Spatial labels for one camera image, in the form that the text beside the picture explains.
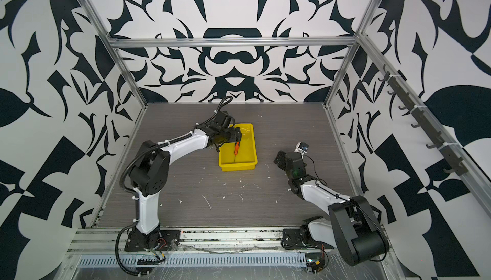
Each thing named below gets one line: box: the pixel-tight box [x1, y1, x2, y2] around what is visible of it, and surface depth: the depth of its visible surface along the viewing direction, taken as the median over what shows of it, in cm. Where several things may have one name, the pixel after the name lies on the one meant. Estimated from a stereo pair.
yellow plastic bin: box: [218, 122, 258, 172], surface depth 98 cm
